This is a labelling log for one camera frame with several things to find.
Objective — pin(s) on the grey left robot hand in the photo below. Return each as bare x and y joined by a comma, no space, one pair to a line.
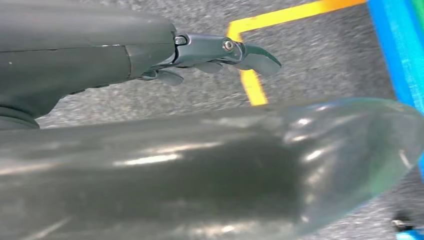
82,49

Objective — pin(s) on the yellow floor tape marking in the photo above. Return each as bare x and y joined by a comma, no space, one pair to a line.
253,87

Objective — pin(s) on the blue metal shelf rack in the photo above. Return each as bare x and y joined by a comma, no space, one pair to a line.
400,49

